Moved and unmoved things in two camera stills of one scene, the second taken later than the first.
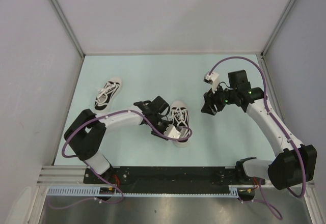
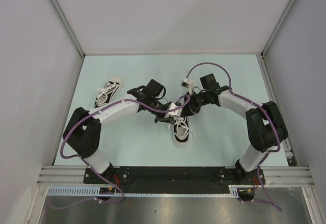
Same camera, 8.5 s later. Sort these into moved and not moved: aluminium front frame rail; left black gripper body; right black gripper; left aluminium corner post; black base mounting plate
Moved: left black gripper body; right black gripper
Not moved: aluminium front frame rail; left aluminium corner post; black base mounting plate
